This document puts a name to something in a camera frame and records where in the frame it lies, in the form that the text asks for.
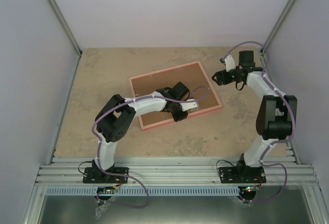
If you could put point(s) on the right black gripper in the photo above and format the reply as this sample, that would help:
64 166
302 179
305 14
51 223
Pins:
225 79

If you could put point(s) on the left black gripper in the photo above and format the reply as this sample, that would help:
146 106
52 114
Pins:
177 117

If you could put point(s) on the pink wooden picture frame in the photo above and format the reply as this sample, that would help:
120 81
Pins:
133 93

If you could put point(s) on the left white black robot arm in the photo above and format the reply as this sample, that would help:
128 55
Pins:
115 118

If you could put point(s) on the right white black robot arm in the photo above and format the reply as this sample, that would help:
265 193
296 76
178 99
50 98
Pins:
276 119

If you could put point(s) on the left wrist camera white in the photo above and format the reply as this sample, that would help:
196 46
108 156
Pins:
189 105

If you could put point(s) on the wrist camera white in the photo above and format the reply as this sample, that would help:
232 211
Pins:
229 63
189 105

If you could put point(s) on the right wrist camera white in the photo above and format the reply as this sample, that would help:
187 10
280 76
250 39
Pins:
229 63

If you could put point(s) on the aluminium rail base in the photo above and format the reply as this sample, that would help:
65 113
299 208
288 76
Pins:
182 153

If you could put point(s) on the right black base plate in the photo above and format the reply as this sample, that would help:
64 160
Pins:
240 173

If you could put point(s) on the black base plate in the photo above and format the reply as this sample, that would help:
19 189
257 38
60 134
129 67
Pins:
240 173
93 174

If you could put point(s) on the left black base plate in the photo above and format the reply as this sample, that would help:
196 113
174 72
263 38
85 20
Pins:
93 174

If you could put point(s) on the grey slotted cable duct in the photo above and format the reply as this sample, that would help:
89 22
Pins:
139 191

